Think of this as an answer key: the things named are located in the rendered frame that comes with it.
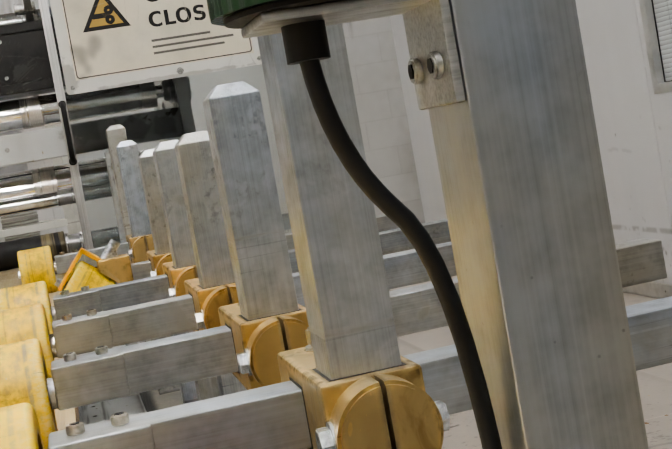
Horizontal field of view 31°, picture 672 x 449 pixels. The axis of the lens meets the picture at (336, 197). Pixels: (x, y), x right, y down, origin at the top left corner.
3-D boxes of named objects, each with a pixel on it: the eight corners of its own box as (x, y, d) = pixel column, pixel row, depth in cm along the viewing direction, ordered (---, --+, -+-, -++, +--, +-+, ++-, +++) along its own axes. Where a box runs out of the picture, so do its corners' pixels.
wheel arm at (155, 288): (448, 244, 144) (443, 214, 144) (457, 246, 141) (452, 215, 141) (25, 329, 133) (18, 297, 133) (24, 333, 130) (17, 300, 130)
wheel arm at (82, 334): (527, 257, 120) (521, 221, 120) (541, 259, 116) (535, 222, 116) (17, 362, 109) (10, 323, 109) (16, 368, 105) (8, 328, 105)
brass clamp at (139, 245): (161, 257, 214) (156, 229, 214) (168, 262, 201) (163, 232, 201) (127, 263, 213) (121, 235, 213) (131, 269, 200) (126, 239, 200)
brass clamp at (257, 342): (299, 356, 93) (288, 291, 92) (339, 385, 79) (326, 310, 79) (221, 373, 91) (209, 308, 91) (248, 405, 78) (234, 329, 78)
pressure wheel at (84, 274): (86, 329, 162) (116, 277, 162) (87, 336, 154) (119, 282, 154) (46, 308, 160) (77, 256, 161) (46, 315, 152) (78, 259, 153)
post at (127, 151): (185, 413, 208) (135, 139, 206) (187, 416, 205) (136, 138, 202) (165, 417, 208) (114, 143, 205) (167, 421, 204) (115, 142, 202)
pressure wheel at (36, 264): (52, 261, 200) (59, 300, 204) (48, 236, 206) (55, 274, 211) (15, 268, 199) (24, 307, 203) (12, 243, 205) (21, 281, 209)
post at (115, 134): (168, 369, 232) (123, 124, 230) (170, 371, 229) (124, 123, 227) (150, 373, 232) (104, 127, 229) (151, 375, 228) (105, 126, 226)
